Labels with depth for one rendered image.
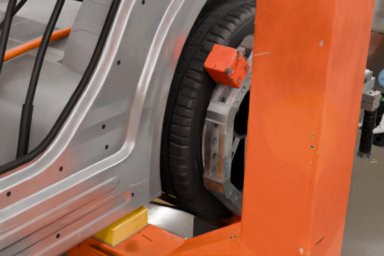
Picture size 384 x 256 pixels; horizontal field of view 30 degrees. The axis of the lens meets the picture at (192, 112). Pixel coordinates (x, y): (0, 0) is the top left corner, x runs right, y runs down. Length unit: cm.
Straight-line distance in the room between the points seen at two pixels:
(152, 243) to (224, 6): 67
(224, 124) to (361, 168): 202
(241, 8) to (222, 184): 48
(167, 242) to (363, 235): 155
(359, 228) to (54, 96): 184
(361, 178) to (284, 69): 243
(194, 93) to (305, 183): 58
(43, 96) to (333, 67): 80
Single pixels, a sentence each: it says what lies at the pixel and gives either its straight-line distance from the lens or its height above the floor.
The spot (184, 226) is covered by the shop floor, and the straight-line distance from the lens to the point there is 315.
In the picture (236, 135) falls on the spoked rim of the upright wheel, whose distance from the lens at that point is 211.
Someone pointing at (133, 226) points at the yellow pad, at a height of 70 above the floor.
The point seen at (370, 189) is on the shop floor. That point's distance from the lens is 360.
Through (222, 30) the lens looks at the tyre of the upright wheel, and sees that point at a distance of 190.
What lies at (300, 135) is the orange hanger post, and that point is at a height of 114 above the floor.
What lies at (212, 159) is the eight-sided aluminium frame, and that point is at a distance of 190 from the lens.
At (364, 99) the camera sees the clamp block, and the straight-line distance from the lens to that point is 209.
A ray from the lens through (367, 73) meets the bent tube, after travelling 207.
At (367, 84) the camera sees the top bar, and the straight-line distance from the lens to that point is 208.
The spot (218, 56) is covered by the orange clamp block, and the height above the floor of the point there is 110.
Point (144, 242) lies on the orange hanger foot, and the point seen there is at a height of 68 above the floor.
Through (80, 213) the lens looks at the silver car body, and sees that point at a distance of 165.
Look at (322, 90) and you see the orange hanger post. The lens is 127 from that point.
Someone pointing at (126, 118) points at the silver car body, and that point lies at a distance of 170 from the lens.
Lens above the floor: 168
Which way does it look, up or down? 23 degrees down
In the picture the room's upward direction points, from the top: 2 degrees clockwise
